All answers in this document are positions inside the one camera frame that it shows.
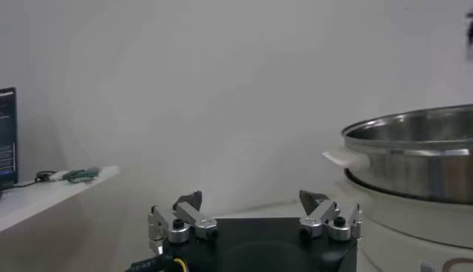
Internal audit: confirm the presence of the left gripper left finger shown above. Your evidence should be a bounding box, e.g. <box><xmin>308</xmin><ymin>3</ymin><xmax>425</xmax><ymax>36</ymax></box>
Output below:
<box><xmin>147</xmin><ymin>190</ymin><xmax>219</xmax><ymax>256</ymax></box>

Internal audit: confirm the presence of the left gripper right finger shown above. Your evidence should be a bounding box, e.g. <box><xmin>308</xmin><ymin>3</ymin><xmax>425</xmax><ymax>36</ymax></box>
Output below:
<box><xmin>298</xmin><ymin>190</ymin><xmax>364</xmax><ymax>243</ymax></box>

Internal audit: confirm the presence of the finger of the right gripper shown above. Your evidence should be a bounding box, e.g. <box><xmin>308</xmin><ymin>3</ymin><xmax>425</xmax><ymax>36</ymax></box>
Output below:
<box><xmin>465</xmin><ymin>11</ymin><xmax>473</xmax><ymax>60</ymax></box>

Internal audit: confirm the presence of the stainless steel steamer basket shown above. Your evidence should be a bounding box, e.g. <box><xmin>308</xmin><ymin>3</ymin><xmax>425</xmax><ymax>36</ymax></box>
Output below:
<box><xmin>321</xmin><ymin>103</ymin><xmax>473</xmax><ymax>205</ymax></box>

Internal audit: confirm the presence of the white electric cooker base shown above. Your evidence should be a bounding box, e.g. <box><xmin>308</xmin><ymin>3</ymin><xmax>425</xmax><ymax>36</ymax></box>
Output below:
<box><xmin>343</xmin><ymin>169</ymin><xmax>473</xmax><ymax>272</ymax></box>

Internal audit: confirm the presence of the green circuit board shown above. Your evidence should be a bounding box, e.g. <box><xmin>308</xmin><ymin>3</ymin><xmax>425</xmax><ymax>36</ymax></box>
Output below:
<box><xmin>61</xmin><ymin>166</ymin><xmax>101</xmax><ymax>184</ymax></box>

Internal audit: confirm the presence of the white side table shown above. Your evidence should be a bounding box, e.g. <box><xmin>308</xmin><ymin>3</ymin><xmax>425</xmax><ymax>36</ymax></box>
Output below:
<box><xmin>0</xmin><ymin>165</ymin><xmax>121</xmax><ymax>233</ymax></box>

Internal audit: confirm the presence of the black laptop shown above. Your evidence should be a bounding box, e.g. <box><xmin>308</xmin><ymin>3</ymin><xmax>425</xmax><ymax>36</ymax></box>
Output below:
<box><xmin>0</xmin><ymin>87</ymin><xmax>18</xmax><ymax>191</ymax></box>

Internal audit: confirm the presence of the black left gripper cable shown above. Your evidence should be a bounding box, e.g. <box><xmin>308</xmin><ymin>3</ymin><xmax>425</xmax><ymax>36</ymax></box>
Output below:
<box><xmin>124</xmin><ymin>253</ymin><xmax>189</xmax><ymax>272</ymax></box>

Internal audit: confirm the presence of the thin black looped cable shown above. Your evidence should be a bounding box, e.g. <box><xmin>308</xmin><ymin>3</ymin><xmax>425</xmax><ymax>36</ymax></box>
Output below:
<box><xmin>10</xmin><ymin>169</ymin><xmax>56</xmax><ymax>188</ymax></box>

